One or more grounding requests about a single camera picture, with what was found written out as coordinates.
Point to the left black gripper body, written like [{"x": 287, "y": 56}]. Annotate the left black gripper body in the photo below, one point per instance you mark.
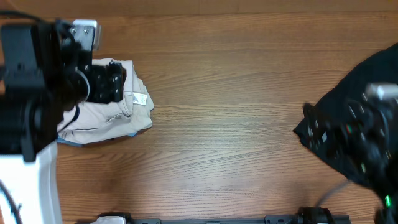
[{"x": 104, "y": 88}]

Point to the beige khaki shorts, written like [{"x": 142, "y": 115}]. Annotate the beige khaki shorts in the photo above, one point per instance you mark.
[{"x": 99, "y": 122}]

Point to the folded blue denim jeans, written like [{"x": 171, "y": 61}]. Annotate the folded blue denim jeans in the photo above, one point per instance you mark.
[{"x": 69, "y": 143}]

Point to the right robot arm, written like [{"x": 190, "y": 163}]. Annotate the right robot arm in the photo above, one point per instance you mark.
[{"x": 384, "y": 176}]

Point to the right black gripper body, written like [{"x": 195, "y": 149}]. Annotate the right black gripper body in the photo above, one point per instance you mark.
[{"x": 315, "y": 130}]

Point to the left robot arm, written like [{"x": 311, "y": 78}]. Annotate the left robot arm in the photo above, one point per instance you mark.
[{"x": 48, "y": 70}]

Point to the black garment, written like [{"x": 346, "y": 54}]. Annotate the black garment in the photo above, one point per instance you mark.
[{"x": 334, "y": 109}]

